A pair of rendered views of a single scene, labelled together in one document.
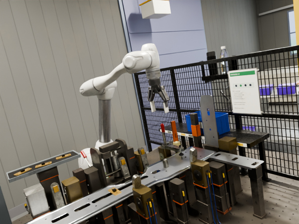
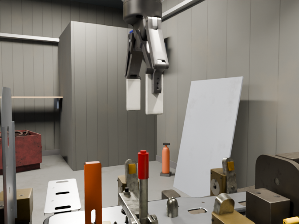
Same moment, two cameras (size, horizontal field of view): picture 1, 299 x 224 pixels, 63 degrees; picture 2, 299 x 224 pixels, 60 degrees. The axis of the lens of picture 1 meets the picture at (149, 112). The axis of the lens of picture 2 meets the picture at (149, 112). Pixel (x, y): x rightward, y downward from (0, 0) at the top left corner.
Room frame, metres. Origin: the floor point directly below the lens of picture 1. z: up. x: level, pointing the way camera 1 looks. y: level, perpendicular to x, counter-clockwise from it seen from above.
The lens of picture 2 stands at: (2.00, 0.08, 1.32)
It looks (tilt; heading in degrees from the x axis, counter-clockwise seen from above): 3 degrees down; 195
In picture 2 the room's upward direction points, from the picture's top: straight up
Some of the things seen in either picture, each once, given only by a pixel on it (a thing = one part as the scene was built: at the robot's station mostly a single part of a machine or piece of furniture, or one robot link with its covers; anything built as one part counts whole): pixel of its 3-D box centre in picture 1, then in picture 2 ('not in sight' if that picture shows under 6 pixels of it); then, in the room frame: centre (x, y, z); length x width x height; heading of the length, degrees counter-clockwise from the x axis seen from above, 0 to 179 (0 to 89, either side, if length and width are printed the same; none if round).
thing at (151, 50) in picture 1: (149, 56); not in sight; (1.50, -0.06, 1.64); 0.13 x 0.11 x 0.16; 148
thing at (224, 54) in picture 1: (224, 59); not in sight; (1.84, -0.62, 1.53); 0.07 x 0.07 x 0.20
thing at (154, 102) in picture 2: (152, 106); (154, 94); (1.57, -0.03, 1.32); 0.03 x 0.01 x 0.07; 124
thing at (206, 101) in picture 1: (208, 120); (9, 163); (1.53, -0.37, 1.17); 0.12 x 0.01 x 0.34; 34
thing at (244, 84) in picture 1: (244, 92); not in sight; (1.62, -0.66, 1.30); 0.23 x 0.02 x 0.31; 34
